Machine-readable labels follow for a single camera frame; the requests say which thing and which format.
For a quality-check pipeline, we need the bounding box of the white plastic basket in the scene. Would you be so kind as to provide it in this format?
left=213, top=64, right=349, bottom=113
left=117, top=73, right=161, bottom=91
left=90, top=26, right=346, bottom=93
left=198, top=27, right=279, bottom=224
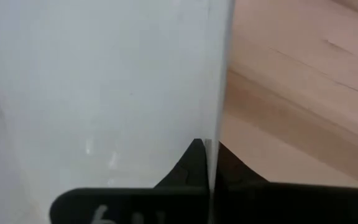
left=0, top=0, right=236, bottom=224

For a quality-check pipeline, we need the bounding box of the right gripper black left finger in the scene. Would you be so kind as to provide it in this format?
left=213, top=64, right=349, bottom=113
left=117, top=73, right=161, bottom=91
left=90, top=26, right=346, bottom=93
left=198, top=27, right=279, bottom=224
left=49, top=138, right=211, bottom=224

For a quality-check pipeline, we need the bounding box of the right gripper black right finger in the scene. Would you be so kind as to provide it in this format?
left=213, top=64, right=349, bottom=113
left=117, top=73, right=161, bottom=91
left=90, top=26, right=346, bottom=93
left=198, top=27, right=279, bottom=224
left=213, top=140, right=358, bottom=224

